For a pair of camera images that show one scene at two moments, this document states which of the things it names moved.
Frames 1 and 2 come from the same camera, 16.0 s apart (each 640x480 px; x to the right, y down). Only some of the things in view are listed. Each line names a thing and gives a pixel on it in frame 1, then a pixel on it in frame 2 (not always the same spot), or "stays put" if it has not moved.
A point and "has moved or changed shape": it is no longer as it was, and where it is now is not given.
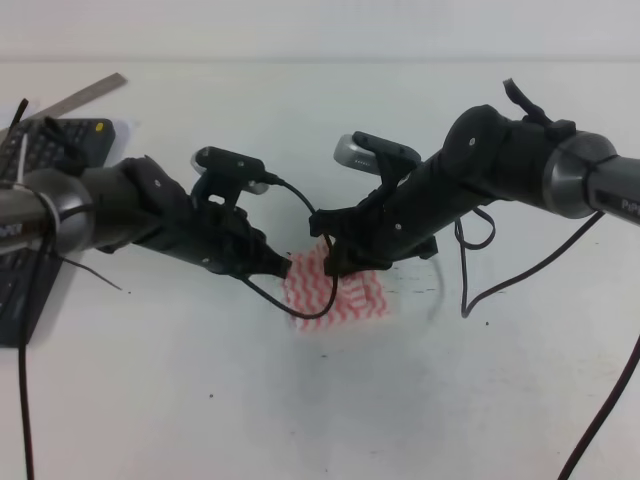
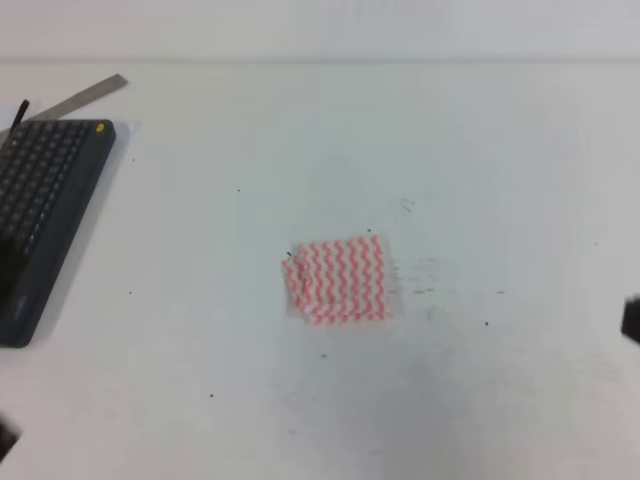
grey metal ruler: [61, 106] stays put
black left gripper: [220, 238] to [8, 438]
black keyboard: [30, 148] stays put
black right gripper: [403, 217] to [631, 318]
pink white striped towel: [308, 290] has moved or changed shape
